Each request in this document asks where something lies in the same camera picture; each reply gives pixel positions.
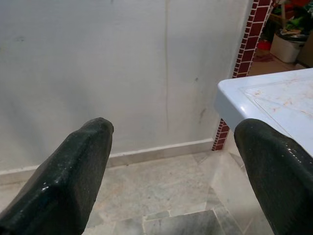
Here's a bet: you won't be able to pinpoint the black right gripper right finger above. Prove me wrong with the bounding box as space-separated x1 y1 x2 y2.
233 118 313 235

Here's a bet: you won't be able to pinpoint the brown cardboard box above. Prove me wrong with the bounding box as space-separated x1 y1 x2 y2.
296 36 313 69

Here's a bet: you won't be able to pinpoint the white bin with black bag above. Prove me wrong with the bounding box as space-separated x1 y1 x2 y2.
269 28 309 64

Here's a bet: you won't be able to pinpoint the red tiled column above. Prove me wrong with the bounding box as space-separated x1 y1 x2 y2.
212 0 273 151

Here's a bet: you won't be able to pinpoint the small red container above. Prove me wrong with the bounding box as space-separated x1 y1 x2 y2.
258 39 271 51

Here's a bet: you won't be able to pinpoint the green potted plants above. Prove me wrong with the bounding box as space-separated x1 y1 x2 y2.
270 0 313 36

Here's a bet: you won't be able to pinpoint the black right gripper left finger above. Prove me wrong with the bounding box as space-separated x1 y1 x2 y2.
0 117 115 235

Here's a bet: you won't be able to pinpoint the pale stone baseboard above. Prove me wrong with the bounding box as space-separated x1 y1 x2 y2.
0 138 215 186

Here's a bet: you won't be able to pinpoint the white plastic table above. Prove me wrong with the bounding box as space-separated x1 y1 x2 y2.
214 68 313 157

